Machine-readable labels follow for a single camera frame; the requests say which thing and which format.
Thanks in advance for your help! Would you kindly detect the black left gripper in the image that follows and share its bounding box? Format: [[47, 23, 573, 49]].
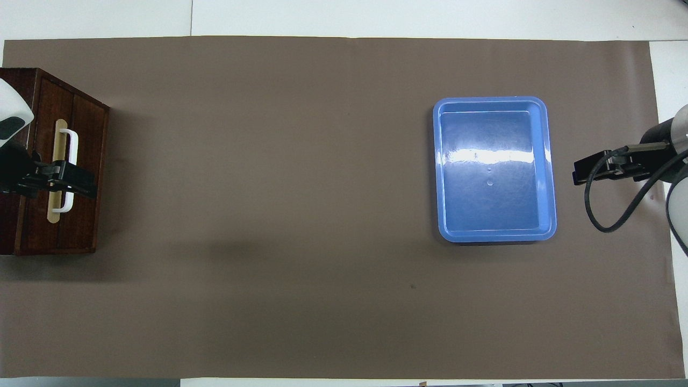
[[0, 142, 99, 201]]

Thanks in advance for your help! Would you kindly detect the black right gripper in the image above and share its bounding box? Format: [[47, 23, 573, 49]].
[[572, 148, 667, 187]]

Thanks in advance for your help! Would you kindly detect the white drawer handle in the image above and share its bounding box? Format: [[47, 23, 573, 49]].
[[52, 128, 80, 214]]

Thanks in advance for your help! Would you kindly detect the wooden drawer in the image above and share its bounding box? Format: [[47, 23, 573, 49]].
[[15, 72, 79, 255]]

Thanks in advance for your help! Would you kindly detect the dark wooden cabinet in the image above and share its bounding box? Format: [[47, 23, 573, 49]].
[[0, 68, 111, 256]]

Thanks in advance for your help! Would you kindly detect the blue plastic tray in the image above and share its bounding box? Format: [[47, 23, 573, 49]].
[[433, 96, 557, 243]]

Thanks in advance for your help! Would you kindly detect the brown paper table mat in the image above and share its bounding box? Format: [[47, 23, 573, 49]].
[[0, 35, 685, 379]]

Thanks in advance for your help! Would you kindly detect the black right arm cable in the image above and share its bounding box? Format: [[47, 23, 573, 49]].
[[584, 144, 688, 233]]

